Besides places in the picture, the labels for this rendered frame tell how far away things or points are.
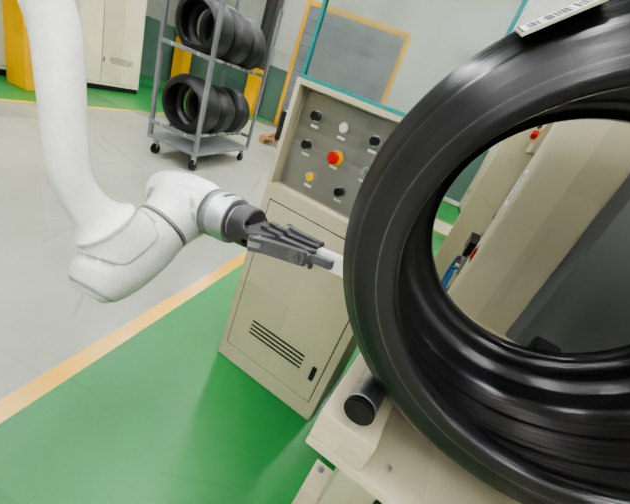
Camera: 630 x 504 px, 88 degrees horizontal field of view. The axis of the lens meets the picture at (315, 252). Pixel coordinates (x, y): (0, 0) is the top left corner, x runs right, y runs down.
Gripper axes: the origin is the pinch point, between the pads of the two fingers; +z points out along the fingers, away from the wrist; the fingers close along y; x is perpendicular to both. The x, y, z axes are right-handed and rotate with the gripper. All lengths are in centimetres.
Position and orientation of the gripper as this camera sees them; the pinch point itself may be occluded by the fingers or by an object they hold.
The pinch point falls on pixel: (335, 263)
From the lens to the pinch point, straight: 53.5
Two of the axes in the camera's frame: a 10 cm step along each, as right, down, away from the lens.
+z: 8.6, 3.6, -3.5
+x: -2.3, 9.0, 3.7
